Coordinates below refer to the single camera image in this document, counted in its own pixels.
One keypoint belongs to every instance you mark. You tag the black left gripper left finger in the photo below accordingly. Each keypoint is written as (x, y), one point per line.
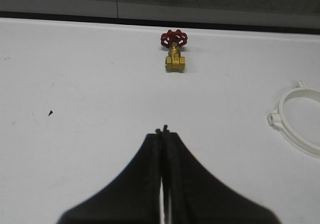
(133, 197)

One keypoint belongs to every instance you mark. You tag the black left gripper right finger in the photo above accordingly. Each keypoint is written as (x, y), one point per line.
(192, 195)

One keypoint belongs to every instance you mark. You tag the white half pipe clamp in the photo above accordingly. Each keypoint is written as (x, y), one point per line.
(277, 117)
(297, 140)

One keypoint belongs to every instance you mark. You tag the brass valve red handwheel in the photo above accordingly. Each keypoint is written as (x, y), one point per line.
(173, 40)

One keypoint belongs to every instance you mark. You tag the grey stone counter ledge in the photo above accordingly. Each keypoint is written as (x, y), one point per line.
(285, 13)

